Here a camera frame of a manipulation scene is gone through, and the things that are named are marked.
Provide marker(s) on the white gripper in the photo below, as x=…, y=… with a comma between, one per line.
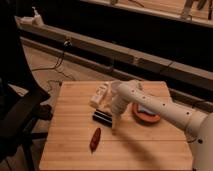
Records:
x=115, y=104

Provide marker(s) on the black striped eraser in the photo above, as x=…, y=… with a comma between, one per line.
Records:
x=102, y=117

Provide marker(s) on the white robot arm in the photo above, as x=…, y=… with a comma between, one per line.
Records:
x=192, y=122

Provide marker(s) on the blue sponge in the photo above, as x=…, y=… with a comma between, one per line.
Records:
x=142, y=109

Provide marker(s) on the red sausage toy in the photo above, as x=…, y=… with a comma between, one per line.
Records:
x=95, y=139

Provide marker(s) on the black office chair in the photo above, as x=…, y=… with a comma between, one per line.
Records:
x=20, y=95

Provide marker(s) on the white pump dispenser bottle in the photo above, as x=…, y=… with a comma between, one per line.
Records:
x=38, y=18

